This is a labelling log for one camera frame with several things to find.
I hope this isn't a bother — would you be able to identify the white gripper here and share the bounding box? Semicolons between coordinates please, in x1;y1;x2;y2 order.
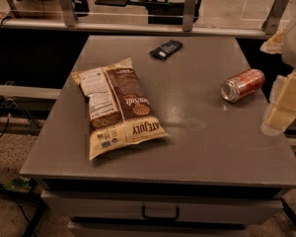
260;15;296;136

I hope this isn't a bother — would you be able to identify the red coke can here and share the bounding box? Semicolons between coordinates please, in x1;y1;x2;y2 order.
220;69;265;103

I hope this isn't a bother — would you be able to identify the dark blue snack bar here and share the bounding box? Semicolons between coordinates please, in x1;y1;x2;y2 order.
149;39;183;60

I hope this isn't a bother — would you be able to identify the grey drawer cabinet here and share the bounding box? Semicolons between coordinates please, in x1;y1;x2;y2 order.
22;36;296;237

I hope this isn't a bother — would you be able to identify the brown tortilla chip bag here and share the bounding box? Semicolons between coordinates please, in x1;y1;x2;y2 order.
71;58;168;160

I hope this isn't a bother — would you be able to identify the green packet on floor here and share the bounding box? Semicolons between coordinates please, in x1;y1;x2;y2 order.
3;176;32;194

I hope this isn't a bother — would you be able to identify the right metal bracket post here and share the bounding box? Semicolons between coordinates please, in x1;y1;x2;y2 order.
261;0;290;36

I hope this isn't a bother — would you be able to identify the metal bracket post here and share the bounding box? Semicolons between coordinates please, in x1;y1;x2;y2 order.
182;0;196;32
261;0;290;36
59;0;77;27

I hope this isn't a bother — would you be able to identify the middle metal bracket post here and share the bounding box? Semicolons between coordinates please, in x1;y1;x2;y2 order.
182;0;196;32

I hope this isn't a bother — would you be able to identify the black table frame background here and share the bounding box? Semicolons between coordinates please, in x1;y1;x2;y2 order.
95;0;202;25

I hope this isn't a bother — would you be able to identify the black drawer handle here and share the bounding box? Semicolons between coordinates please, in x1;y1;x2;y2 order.
141;205;181;221

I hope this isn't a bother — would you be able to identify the left metal bracket post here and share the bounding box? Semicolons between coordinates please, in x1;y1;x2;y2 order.
59;0;77;27

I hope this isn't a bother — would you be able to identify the horizontal metal rail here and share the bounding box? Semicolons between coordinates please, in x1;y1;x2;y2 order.
3;19;269;40

